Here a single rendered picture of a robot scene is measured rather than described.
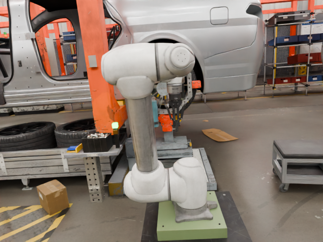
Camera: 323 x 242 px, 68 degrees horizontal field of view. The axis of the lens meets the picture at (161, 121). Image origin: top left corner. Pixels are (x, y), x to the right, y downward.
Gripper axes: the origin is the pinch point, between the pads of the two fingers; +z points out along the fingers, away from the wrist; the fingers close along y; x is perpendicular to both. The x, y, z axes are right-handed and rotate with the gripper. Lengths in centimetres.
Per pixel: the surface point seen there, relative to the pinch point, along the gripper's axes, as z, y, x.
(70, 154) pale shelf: 26, -81, 36
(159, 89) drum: -14, -6, 79
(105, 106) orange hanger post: -6, -52, 55
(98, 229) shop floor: 71, -58, 3
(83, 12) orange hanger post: -79, -60, 56
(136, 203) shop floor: 71, -33, 30
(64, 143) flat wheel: 31, -102, 82
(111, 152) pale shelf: 26, -48, 33
